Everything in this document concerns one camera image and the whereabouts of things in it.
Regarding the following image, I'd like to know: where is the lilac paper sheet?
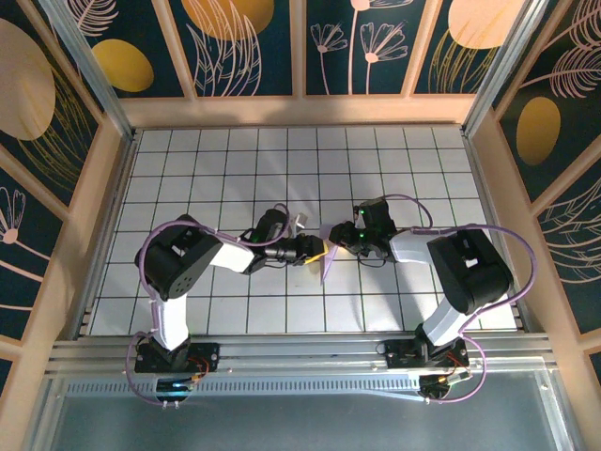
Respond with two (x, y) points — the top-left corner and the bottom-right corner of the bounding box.
(317, 223), (347, 287)

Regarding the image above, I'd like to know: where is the white grid mat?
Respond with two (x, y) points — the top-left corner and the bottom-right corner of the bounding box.
(88, 126), (520, 335)

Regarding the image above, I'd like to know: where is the small electronics board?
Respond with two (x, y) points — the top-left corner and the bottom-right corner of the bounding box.
(419, 370), (474, 401)
(156, 375), (208, 395)

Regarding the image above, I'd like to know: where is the grey metal plate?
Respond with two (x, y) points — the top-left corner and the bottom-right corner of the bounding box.
(27, 370), (578, 451)

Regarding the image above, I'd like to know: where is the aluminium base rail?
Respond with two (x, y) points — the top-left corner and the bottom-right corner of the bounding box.
(46, 333), (558, 378)

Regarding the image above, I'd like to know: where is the aluminium side rail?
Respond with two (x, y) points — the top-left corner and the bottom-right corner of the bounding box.
(462, 129), (534, 337)
(69, 129), (142, 340)

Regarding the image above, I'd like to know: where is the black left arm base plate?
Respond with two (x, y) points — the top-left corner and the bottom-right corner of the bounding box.
(134, 341), (222, 375)

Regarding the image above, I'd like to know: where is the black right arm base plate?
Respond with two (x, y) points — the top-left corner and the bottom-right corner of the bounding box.
(383, 338), (470, 372)

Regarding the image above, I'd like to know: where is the grey slotted cable duct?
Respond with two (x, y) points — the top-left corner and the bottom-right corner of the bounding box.
(65, 378), (424, 397)

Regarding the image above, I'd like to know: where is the aluminium frame post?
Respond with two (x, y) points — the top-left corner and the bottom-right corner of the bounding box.
(37, 0), (140, 140)
(461, 0), (553, 137)

